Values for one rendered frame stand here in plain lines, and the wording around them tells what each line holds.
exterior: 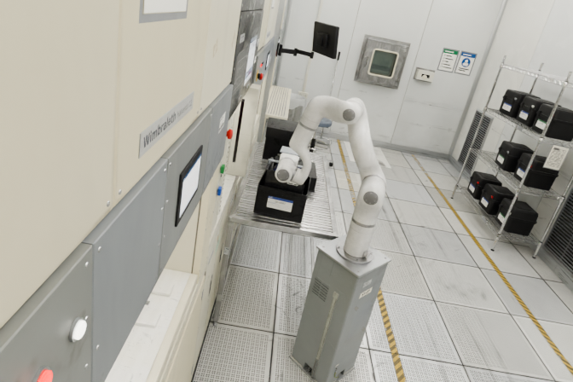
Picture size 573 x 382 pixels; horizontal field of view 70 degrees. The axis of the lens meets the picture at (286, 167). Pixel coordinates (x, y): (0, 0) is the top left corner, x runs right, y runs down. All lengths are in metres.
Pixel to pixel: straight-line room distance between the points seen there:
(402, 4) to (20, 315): 6.27
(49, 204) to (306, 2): 6.00
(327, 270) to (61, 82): 1.84
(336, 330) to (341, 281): 0.27
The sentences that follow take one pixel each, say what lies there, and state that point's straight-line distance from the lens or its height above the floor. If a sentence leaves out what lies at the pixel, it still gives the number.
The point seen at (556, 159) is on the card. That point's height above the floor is 1.02.
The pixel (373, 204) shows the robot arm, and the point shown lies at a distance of 1.90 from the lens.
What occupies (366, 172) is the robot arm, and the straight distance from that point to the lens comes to 2.00.
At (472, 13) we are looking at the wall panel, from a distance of 6.77.
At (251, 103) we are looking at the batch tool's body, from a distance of 2.29.
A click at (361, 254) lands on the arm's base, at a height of 0.79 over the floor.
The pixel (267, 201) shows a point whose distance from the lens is 2.25.
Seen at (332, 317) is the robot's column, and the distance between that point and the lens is 2.22.
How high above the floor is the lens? 1.86
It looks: 22 degrees down
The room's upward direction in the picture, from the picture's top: 11 degrees clockwise
